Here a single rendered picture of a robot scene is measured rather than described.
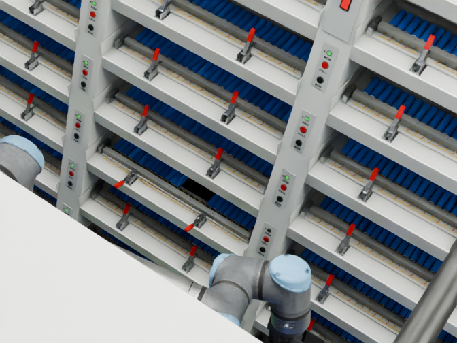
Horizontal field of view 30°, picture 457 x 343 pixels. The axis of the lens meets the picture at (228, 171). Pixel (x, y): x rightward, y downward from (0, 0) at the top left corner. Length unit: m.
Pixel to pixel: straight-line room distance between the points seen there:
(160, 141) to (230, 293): 0.83
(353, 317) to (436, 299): 1.83
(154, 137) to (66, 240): 1.85
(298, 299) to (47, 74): 1.23
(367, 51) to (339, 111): 0.19
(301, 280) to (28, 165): 0.65
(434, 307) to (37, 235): 0.31
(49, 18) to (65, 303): 2.03
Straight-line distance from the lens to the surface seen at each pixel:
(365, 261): 2.35
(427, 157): 2.11
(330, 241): 2.37
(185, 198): 2.61
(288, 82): 2.19
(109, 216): 2.84
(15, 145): 1.96
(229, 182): 2.44
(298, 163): 2.25
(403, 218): 2.22
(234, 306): 1.80
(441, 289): 0.65
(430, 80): 2.01
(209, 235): 2.57
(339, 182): 2.25
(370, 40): 2.07
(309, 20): 2.08
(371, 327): 2.47
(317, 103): 2.14
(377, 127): 2.14
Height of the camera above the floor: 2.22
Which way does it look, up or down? 38 degrees down
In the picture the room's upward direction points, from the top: 16 degrees clockwise
